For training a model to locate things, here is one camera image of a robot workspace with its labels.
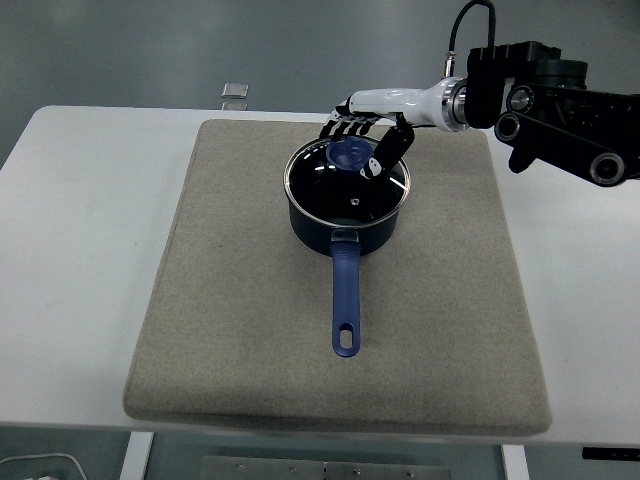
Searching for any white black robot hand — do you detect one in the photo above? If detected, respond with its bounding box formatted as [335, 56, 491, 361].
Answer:
[317, 77, 470, 180]

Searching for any glass pot lid blue knob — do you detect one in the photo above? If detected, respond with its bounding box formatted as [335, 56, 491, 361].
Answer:
[283, 133, 413, 228]

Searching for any beige fabric mat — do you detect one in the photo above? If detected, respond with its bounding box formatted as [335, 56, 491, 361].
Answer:
[122, 118, 554, 435]

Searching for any grey metal plate with screws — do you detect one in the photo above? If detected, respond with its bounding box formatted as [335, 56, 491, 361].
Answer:
[201, 455, 453, 480]

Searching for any white table leg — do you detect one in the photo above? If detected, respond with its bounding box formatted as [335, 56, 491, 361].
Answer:
[119, 430, 155, 480]
[501, 443, 530, 480]

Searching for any grey bin with white rim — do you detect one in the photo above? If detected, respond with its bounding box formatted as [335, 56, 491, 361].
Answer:
[0, 452, 87, 480]

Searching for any dark pot with blue handle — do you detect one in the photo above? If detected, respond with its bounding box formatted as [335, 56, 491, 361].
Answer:
[283, 133, 413, 359]

